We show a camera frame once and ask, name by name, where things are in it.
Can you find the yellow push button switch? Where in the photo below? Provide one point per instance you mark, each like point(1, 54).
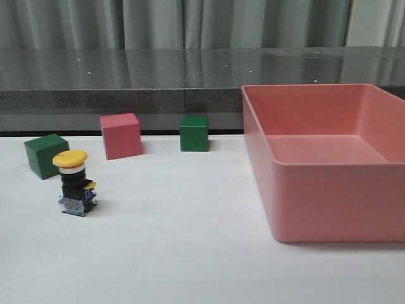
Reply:
point(78, 192)

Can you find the right green wooden cube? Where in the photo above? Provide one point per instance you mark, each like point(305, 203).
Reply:
point(194, 134)

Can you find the green wooden cube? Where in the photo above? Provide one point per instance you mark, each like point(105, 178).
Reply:
point(41, 151)
point(194, 134)

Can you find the pink wooden cube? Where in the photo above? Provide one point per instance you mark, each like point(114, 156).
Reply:
point(121, 135)

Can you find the pink plastic bin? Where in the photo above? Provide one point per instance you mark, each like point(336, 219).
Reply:
point(328, 160)

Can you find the grey stone counter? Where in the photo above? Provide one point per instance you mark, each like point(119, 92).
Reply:
point(67, 91)

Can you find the left green wooden cube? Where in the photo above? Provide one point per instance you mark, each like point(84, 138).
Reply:
point(41, 151)

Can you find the grey curtain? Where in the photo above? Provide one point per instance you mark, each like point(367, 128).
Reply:
point(200, 24)

